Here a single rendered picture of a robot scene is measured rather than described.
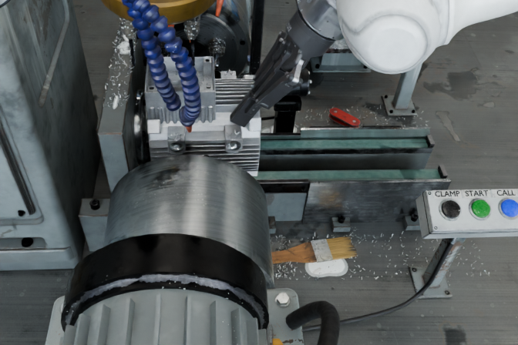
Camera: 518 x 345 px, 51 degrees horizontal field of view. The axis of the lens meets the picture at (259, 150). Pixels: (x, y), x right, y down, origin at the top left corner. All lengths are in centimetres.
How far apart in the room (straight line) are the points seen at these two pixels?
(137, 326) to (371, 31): 37
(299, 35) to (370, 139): 45
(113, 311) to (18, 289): 70
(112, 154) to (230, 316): 50
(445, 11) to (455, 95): 97
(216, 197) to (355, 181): 42
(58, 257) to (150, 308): 66
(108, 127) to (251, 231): 29
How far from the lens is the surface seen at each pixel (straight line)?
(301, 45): 82
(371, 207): 117
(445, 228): 91
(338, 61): 158
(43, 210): 99
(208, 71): 100
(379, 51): 60
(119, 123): 88
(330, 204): 113
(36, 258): 110
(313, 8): 80
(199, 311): 44
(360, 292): 111
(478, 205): 94
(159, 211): 73
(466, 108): 157
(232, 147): 95
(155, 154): 98
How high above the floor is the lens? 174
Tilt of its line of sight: 46 degrees down
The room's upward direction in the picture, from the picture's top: 5 degrees clockwise
